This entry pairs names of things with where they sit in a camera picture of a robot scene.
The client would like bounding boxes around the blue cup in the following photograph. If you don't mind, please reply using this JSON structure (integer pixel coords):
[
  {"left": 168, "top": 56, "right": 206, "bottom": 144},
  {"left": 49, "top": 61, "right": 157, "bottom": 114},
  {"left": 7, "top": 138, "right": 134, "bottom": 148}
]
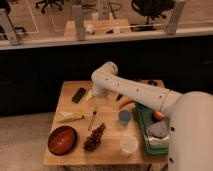
[{"left": 119, "top": 110, "right": 131, "bottom": 126}]

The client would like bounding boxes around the green plastic tray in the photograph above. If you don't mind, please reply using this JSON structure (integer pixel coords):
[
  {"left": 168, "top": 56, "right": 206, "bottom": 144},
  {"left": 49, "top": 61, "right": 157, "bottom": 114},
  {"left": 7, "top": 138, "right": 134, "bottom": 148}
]
[{"left": 135, "top": 103, "right": 169, "bottom": 155}]

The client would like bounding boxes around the dark red wooden bowl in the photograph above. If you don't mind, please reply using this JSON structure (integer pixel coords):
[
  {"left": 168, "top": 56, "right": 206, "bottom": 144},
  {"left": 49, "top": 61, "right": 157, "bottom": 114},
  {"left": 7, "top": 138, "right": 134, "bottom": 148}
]
[{"left": 47, "top": 126, "right": 78, "bottom": 155}]

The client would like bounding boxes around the black office chair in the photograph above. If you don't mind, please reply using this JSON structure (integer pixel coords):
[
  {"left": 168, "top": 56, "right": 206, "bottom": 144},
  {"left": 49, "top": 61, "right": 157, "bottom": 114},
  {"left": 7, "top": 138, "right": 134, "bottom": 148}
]
[{"left": 131, "top": 0, "right": 175, "bottom": 23}]

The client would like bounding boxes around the grey cloth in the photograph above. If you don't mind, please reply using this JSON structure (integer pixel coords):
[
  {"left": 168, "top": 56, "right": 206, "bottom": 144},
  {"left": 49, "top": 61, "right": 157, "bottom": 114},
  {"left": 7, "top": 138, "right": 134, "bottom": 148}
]
[{"left": 146, "top": 121, "right": 168, "bottom": 139}]

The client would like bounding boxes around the cream wedge block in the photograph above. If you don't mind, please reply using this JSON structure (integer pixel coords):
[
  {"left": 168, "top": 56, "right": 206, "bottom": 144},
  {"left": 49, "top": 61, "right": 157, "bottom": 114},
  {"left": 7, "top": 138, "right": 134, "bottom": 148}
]
[{"left": 59, "top": 111, "right": 84, "bottom": 123}]

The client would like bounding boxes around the orange carrot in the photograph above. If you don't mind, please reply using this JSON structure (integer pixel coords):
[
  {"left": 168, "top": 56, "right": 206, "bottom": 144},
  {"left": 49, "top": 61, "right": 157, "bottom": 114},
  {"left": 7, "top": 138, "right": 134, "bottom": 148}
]
[{"left": 119, "top": 99, "right": 134, "bottom": 109}]

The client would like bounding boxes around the small dark jar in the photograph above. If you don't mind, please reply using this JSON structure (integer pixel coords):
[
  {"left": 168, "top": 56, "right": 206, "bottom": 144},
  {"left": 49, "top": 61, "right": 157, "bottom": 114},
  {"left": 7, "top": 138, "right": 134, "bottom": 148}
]
[{"left": 148, "top": 80, "right": 158, "bottom": 86}]

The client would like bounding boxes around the orange apple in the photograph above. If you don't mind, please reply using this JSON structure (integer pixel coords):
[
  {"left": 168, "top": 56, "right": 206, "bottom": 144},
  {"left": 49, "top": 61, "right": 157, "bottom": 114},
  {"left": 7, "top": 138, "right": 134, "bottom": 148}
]
[{"left": 153, "top": 111, "right": 166, "bottom": 120}]

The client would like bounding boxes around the brown grape bunch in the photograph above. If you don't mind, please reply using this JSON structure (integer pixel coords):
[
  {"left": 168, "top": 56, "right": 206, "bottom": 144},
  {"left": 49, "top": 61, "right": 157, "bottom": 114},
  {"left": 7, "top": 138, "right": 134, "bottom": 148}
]
[{"left": 83, "top": 123, "right": 106, "bottom": 152}]

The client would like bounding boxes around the black rectangular block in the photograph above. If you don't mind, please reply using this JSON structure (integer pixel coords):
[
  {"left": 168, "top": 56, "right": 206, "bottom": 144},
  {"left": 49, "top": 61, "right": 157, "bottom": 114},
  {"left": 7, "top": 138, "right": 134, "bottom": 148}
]
[{"left": 72, "top": 87, "right": 86, "bottom": 103}]

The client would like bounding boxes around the clear plastic cup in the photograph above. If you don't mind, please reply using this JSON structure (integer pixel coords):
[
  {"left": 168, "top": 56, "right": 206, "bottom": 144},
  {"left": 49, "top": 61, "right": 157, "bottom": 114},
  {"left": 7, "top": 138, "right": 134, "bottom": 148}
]
[{"left": 120, "top": 136, "right": 139, "bottom": 157}]

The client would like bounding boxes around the black handled knife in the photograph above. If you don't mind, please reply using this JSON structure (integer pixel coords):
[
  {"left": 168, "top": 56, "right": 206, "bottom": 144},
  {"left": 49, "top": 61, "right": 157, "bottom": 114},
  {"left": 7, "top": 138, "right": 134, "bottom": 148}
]
[{"left": 116, "top": 94, "right": 123, "bottom": 101}]

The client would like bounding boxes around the wooden table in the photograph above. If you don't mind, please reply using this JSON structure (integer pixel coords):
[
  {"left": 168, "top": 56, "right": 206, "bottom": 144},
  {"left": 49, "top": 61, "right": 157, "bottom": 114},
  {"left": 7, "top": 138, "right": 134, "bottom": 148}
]
[{"left": 43, "top": 81, "right": 167, "bottom": 166}]

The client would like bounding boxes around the black office chair base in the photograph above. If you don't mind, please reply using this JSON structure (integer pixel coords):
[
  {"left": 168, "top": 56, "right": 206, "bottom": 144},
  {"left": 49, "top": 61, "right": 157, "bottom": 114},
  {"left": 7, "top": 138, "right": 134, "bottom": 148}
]
[{"left": 35, "top": 0, "right": 64, "bottom": 14}]

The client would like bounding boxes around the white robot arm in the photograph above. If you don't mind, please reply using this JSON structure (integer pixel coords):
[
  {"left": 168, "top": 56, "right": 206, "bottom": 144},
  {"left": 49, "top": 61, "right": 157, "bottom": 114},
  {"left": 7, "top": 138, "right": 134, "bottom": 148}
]
[{"left": 91, "top": 61, "right": 213, "bottom": 171}]

